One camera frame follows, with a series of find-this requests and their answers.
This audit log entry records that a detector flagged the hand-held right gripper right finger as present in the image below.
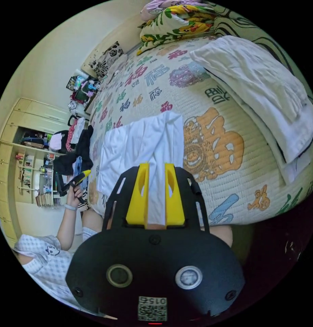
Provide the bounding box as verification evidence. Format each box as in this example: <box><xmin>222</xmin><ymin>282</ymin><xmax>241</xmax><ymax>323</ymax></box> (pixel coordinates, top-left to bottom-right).
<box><xmin>164</xmin><ymin>162</ymin><xmax>186</xmax><ymax>227</ymax></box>

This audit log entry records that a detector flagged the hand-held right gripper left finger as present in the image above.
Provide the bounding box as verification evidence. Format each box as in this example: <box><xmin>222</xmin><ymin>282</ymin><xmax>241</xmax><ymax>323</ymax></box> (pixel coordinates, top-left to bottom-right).
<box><xmin>125</xmin><ymin>162</ymin><xmax>150</xmax><ymax>227</ymax></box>

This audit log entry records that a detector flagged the white t-shirt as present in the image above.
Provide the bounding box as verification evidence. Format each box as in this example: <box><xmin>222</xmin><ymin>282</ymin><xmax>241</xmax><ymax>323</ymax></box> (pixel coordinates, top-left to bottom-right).
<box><xmin>97</xmin><ymin>111</ymin><xmax>185</xmax><ymax>226</ymax></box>

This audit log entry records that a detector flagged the person's left forearm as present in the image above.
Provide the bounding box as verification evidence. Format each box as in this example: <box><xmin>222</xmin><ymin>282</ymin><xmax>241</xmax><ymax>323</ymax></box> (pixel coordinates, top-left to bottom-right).
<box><xmin>56</xmin><ymin>204</ymin><xmax>78</xmax><ymax>251</ymax></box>

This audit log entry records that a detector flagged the person's left hand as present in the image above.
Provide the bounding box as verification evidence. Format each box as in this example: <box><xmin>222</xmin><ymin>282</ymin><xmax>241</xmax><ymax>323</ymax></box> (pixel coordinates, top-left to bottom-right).
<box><xmin>66</xmin><ymin>183</ymin><xmax>85</xmax><ymax>208</ymax></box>

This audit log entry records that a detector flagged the pile of dark clothes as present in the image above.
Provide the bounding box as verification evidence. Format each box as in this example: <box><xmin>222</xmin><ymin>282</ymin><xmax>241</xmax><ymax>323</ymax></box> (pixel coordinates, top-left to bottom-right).
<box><xmin>48</xmin><ymin>117</ymin><xmax>94</xmax><ymax>177</ymax></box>

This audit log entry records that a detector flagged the cream cupboard with shelves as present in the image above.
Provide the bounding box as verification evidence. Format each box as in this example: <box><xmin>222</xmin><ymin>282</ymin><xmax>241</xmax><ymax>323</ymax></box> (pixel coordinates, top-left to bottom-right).
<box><xmin>0</xmin><ymin>98</ymin><xmax>71</xmax><ymax>247</ymax></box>

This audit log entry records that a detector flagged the bed with printed quilt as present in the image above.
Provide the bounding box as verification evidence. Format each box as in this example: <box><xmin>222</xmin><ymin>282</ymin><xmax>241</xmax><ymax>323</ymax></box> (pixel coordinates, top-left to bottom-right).
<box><xmin>87</xmin><ymin>35</ymin><xmax>313</xmax><ymax>227</ymax></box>

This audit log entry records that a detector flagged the cluttered bedside table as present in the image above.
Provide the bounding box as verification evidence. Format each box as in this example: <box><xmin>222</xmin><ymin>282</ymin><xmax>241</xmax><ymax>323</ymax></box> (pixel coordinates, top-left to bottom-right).
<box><xmin>65</xmin><ymin>73</ymin><xmax>102</xmax><ymax>114</ymax></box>

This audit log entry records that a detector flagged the black white floral pillow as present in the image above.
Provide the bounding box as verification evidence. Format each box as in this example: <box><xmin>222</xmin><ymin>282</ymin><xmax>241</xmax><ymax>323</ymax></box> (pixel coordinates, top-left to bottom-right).
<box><xmin>89</xmin><ymin>41</ymin><xmax>125</xmax><ymax>78</ymax></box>

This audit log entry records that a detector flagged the pile of white clothes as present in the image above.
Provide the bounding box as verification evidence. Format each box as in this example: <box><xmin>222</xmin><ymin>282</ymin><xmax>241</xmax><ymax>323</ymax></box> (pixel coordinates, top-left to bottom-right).
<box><xmin>189</xmin><ymin>35</ymin><xmax>313</xmax><ymax>185</ymax></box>

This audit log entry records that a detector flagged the yellow green floral pillow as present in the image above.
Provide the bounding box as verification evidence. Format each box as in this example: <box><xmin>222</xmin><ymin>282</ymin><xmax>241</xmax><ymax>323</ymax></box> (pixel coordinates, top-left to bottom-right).
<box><xmin>136</xmin><ymin>4</ymin><xmax>216</xmax><ymax>56</ymax></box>

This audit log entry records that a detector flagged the pink printed pillow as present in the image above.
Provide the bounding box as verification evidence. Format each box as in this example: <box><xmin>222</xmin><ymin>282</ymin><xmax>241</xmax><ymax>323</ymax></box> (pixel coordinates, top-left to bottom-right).
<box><xmin>141</xmin><ymin>0</ymin><xmax>173</xmax><ymax>21</ymax></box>

